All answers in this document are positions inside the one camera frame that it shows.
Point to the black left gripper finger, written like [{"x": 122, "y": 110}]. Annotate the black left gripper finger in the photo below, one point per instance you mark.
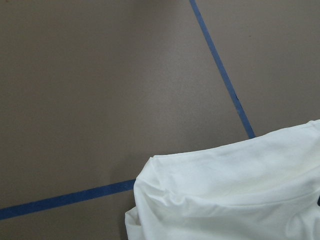
[{"x": 318, "y": 201}]

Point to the white long-sleeve printed shirt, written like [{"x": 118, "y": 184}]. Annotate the white long-sleeve printed shirt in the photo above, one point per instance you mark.
[{"x": 265, "y": 188}]

